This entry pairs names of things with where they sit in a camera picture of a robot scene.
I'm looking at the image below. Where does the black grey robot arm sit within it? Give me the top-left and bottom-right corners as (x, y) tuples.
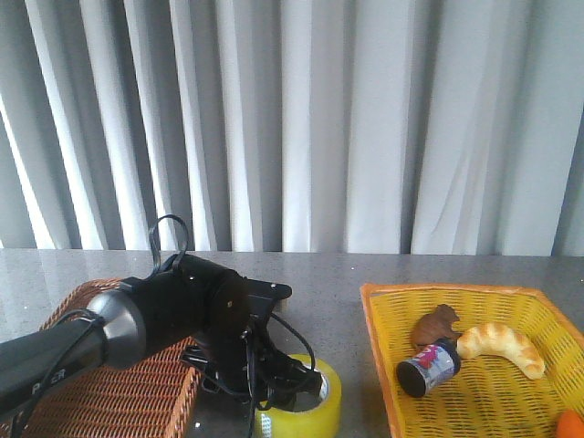
(1, 255), (322, 417)

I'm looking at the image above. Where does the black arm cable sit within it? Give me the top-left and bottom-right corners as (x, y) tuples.
(8, 214), (320, 438)

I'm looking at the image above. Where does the yellow packing tape roll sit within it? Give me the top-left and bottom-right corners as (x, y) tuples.
(254, 359), (342, 438)

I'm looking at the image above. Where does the brown toy bear figurine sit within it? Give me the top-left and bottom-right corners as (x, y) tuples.
(410, 304), (462, 349)

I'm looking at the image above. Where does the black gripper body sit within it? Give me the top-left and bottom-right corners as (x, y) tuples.
(181, 328), (322, 410)

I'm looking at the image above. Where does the yellow plastic woven basket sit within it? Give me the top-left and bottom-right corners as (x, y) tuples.
(360, 284), (583, 437)

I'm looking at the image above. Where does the brown wicker basket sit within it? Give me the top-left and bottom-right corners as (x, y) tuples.
(1, 280), (200, 437)

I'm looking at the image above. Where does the toy croissant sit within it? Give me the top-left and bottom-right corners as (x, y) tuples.
(456, 322), (546, 380)

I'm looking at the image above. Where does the small labelled dark jar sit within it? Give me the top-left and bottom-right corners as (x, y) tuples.
(396, 339), (461, 398)

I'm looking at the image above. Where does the orange fruit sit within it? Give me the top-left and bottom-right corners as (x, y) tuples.
(555, 410), (584, 438)

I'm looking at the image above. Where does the grey pleated curtain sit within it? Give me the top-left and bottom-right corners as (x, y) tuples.
(1, 1), (583, 256)

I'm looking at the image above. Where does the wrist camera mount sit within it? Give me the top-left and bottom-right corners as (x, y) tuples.
(245, 277), (292, 322)

